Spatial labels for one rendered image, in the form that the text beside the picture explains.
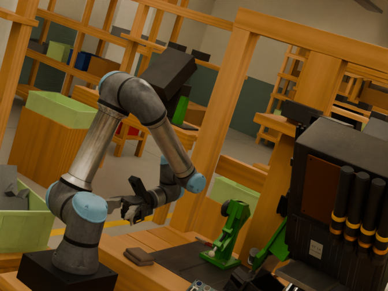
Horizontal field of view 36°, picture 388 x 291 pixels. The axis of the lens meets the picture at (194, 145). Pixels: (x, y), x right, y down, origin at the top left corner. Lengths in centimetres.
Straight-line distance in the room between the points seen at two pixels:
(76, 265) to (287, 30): 132
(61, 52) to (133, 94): 655
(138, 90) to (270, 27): 89
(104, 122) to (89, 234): 37
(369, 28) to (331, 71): 1020
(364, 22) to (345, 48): 1025
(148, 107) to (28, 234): 75
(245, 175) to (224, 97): 37
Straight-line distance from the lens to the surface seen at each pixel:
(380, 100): 924
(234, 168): 273
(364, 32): 1267
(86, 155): 199
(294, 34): 256
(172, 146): 200
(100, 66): 796
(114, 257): 226
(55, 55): 850
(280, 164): 253
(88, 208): 188
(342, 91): 1197
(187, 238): 274
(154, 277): 219
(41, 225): 235
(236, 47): 266
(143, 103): 189
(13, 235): 231
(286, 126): 239
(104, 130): 198
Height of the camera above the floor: 176
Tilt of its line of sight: 10 degrees down
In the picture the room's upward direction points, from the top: 18 degrees clockwise
